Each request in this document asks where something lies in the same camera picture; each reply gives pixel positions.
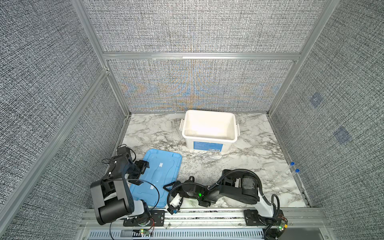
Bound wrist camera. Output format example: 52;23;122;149
167;194;184;215
117;144;136;164

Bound white plastic storage bin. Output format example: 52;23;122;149
179;110;241;153

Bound blue capped test tube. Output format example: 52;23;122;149
275;162;295;181
279;169;300;185

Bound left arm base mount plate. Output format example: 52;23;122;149
123;210;166;228

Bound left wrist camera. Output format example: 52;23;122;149
117;144;136;164

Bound blue plastic bin lid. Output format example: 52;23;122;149
130;149;182;208

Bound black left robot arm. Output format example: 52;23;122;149
91;146;149;225

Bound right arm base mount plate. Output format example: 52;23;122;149
243;209;265;227

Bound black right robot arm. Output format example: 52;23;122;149
163;169;280;225

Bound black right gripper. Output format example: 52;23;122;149
162;181;200;203

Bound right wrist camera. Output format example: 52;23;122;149
167;194;184;215

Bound aluminium mounting rail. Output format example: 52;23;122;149
75;208;337;240

